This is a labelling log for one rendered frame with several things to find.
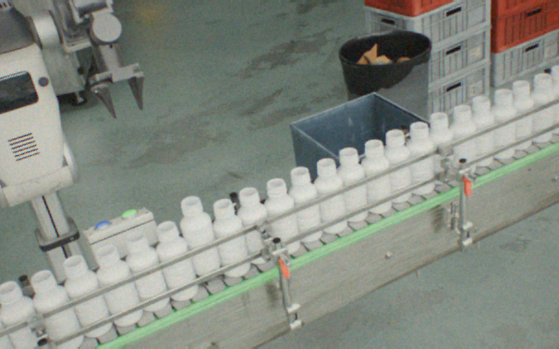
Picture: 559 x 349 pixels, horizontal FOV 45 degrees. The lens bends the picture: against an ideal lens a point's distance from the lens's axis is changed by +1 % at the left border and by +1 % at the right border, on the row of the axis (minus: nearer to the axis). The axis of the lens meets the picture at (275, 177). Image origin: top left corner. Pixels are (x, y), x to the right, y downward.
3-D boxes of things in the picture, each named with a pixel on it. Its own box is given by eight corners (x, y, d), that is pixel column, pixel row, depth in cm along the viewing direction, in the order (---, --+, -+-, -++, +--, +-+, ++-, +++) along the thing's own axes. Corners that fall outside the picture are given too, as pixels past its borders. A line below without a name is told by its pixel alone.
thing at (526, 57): (495, 89, 416) (496, 54, 405) (448, 70, 448) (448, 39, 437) (565, 58, 439) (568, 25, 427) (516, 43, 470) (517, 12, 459)
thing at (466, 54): (415, 96, 373) (413, 58, 362) (366, 78, 404) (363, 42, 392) (492, 61, 398) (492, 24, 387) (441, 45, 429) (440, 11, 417)
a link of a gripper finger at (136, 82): (155, 105, 150) (141, 65, 148) (125, 114, 146) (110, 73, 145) (146, 108, 156) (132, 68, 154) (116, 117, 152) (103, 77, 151)
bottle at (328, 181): (351, 231, 146) (344, 165, 138) (325, 238, 145) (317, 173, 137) (341, 216, 151) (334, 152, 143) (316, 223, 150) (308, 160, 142)
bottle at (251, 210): (247, 249, 146) (233, 186, 137) (274, 246, 145) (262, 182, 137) (246, 267, 141) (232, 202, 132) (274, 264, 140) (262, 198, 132)
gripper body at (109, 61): (141, 70, 148) (130, 38, 147) (97, 83, 144) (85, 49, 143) (133, 74, 154) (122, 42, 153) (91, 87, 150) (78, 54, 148)
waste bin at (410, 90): (381, 191, 338) (371, 73, 305) (334, 157, 373) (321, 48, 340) (453, 161, 352) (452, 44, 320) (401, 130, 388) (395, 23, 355)
